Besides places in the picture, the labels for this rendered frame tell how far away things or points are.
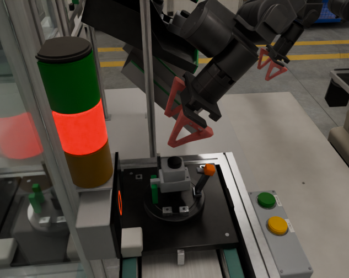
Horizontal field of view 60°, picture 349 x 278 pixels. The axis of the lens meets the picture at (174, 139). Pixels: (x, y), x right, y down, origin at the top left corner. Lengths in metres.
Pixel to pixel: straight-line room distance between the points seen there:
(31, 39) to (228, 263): 0.54
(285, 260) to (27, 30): 0.59
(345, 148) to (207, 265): 0.79
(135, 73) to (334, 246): 0.64
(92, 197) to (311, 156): 0.83
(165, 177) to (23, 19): 0.43
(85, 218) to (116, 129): 0.78
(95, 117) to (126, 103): 0.96
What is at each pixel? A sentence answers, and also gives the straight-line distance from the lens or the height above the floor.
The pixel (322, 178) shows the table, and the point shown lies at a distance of 1.02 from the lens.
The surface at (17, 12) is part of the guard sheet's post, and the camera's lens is 0.28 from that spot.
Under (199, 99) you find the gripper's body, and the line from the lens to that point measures 0.50.
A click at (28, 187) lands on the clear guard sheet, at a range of 0.27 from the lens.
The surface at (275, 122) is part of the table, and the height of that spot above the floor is 0.86.
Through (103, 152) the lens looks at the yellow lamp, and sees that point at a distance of 0.33.
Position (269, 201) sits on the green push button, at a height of 0.97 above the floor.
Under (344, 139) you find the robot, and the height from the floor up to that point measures 0.80.
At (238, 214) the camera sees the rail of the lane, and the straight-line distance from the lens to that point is 0.72.
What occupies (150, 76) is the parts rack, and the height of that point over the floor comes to 1.19.
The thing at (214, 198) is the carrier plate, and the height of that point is 0.97.
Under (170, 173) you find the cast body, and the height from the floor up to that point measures 1.08.
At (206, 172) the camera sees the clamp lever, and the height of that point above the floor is 1.06.
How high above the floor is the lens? 1.52
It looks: 38 degrees down
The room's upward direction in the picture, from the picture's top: straight up
